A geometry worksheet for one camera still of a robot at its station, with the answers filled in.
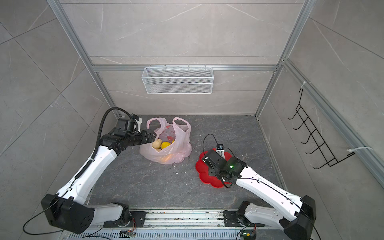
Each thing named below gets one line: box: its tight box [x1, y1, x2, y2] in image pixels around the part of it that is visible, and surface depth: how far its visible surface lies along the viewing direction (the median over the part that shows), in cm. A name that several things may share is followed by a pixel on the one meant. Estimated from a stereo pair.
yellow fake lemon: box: [161, 141, 171, 150], surface depth 99 cm
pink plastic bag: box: [139, 117, 192, 165], surface depth 91 cm
